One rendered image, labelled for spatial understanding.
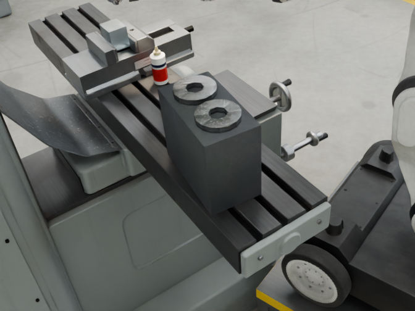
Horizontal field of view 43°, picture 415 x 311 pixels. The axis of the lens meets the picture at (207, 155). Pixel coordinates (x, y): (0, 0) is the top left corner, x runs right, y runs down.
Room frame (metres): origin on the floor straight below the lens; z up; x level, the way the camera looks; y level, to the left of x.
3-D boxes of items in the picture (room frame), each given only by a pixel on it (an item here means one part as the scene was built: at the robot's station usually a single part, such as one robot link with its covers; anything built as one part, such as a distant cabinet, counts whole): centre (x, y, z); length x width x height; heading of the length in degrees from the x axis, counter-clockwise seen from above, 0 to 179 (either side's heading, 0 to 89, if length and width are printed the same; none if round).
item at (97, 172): (1.24, 0.19, 0.82); 0.50 x 0.35 x 0.12; 120
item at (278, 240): (1.19, 0.16, 0.92); 1.24 x 0.23 x 0.08; 30
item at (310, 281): (0.86, -0.27, 0.50); 0.20 x 0.05 x 0.20; 49
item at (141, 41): (1.32, 0.17, 1.05); 0.12 x 0.06 x 0.04; 31
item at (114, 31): (1.29, 0.22, 1.07); 0.06 x 0.05 x 0.06; 31
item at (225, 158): (0.83, -0.01, 1.06); 0.22 x 0.12 x 0.20; 23
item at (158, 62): (1.21, 0.11, 1.01); 0.04 x 0.04 x 0.11
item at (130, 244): (1.25, 0.17, 0.46); 0.80 x 0.30 x 0.60; 120
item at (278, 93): (1.49, -0.24, 0.66); 0.16 x 0.12 x 0.12; 120
